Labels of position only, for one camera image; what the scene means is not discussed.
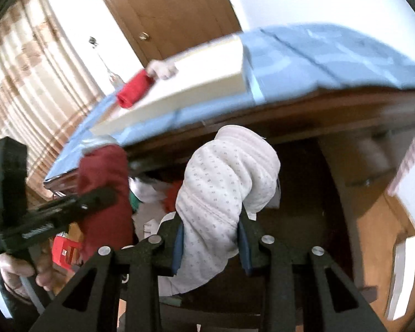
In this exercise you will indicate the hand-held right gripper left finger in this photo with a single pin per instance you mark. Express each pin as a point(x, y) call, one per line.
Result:
point(178, 249)

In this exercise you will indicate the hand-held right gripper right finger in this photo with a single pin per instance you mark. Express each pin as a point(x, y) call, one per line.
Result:
point(245, 249)

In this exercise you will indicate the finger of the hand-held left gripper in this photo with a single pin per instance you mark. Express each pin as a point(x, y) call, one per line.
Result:
point(90, 199)

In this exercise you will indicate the dark red underwear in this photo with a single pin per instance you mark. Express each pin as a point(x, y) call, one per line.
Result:
point(103, 166)

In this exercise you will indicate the green underwear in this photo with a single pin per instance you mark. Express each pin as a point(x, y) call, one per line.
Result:
point(134, 203)

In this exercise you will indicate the white dotted underwear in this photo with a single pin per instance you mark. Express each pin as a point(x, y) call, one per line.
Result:
point(221, 179)

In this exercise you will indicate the bright red underwear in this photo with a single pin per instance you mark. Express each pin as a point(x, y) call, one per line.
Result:
point(135, 90)

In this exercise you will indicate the pale pink underwear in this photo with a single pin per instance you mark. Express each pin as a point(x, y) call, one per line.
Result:
point(162, 69)

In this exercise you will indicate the side desk drawer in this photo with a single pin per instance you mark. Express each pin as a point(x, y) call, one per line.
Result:
point(366, 159)

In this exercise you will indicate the person's left hand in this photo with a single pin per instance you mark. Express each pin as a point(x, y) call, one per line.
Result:
point(46, 269)

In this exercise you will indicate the red package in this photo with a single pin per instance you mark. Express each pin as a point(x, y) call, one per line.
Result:
point(64, 249)

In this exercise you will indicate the beige patterned curtain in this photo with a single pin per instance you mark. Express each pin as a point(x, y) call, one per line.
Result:
point(27, 86)

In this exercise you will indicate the beige curtain tassel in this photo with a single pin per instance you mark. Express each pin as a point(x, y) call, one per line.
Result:
point(113, 77)

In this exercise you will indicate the dark wooden desk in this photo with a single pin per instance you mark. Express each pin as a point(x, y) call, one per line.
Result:
point(332, 110)

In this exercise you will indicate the brass door knob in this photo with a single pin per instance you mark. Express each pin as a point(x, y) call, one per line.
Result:
point(143, 35)

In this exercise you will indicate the pink patterned hanging cloth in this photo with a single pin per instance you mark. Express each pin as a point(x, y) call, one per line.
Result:
point(413, 159)

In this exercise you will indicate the blue plaid tablecloth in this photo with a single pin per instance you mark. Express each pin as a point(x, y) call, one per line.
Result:
point(314, 55)

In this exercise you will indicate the brown wooden door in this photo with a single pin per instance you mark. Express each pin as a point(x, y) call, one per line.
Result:
point(173, 7)

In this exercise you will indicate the metal wall hook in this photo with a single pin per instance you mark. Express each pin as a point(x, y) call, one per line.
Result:
point(93, 40)

